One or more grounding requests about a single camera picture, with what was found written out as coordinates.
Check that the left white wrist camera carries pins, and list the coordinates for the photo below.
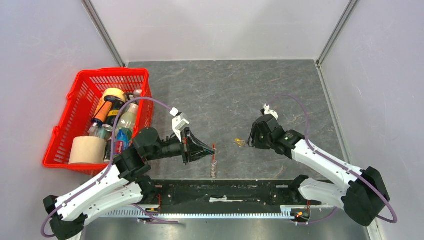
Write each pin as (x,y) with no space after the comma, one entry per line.
(179,122)

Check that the yellow tagged keys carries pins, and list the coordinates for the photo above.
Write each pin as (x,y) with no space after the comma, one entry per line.
(239,142)

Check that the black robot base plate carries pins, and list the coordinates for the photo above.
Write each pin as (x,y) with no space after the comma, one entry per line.
(223,196)

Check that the yellow tape roll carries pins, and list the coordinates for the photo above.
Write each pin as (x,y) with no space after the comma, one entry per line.
(114,92)

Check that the right aluminium corner post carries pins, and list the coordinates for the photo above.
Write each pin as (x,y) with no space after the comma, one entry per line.
(345,16)

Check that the red plastic basket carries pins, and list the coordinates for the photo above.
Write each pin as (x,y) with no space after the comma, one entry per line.
(82,101)

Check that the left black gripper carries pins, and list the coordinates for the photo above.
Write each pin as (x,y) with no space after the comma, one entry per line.
(193,151)

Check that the blue snack packet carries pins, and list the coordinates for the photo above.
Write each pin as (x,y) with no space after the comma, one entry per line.
(120,145)

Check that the beige paper roll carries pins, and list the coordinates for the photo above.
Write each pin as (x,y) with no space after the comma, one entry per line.
(87,150)

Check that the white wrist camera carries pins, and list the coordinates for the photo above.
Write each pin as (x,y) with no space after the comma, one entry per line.
(266,110)
(179,122)

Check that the aluminium corner post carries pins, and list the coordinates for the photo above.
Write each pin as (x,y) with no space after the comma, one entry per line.
(345,16)
(103,32)

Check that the clear plastic bottle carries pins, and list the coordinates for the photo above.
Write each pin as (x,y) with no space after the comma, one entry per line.
(127,121)

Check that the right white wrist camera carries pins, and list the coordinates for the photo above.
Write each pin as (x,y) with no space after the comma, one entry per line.
(266,110)

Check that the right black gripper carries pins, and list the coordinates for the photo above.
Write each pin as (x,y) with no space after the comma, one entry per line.
(254,133)

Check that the silver drink can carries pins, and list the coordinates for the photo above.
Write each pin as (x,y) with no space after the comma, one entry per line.
(103,133)

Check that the orange and blue bottle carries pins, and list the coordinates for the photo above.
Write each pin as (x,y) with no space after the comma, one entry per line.
(100,117)

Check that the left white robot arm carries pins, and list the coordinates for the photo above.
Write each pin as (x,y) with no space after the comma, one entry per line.
(124,182)

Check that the left aluminium corner post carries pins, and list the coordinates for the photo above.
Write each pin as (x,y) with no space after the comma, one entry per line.
(103,32)

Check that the black and yellow can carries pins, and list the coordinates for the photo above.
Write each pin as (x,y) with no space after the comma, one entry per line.
(117,104)

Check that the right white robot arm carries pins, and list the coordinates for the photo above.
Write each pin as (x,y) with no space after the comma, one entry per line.
(361,193)

